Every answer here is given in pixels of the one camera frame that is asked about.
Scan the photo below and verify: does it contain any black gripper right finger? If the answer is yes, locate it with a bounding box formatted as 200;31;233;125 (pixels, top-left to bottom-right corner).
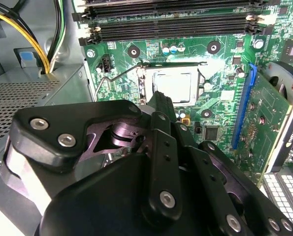
172;122;293;236

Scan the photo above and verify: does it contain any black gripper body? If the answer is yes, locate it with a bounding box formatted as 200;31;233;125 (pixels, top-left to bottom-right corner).
39;153;225;236

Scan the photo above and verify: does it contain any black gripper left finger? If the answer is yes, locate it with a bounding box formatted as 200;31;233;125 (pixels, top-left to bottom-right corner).
8;90;184;223

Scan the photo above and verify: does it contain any CPU with silver top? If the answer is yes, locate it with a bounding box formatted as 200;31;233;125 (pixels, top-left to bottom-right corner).
150;70;193;107

